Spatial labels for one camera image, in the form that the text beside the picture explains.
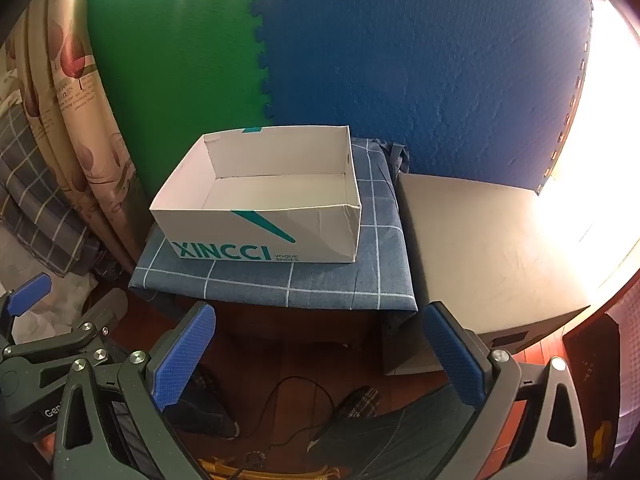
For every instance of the floral curtain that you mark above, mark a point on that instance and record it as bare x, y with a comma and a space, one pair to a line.
75, 125

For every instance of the white crumpled plastic sheet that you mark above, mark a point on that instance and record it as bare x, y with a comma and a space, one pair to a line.
60, 300

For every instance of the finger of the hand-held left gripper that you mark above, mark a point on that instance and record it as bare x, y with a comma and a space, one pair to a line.
102, 310
30, 294

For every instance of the plaid blanket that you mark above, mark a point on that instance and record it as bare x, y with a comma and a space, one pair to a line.
35, 185

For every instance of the blue checked cloth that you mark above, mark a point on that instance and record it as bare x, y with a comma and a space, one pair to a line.
325, 280

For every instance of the white shoe box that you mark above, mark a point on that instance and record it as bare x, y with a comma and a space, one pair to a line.
280, 245

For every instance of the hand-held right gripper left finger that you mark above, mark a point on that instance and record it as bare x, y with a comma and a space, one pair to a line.
185, 355

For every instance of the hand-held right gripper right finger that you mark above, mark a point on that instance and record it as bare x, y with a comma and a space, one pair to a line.
455, 355

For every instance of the person's dark trouser leg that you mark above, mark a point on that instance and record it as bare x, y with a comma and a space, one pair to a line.
390, 440

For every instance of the blue foam mat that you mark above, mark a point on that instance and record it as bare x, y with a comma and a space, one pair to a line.
400, 60

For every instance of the grey storage box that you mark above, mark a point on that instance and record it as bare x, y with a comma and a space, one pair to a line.
475, 240

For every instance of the green foam mat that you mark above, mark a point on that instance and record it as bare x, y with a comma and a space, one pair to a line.
175, 85

